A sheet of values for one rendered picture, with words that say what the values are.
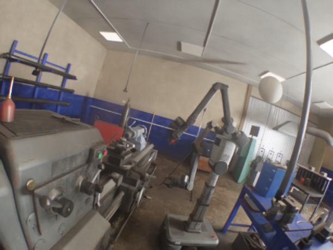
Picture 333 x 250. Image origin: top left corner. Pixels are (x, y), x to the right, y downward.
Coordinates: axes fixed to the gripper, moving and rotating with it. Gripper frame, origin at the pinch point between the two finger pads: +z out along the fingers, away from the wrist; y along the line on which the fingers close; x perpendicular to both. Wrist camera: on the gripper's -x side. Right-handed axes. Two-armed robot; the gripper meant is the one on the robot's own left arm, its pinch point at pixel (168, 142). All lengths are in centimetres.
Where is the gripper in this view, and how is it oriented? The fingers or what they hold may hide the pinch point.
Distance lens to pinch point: 129.4
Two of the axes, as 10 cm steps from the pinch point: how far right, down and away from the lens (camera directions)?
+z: -7.1, 7.0, 0.2
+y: 0.6, 0.9, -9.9
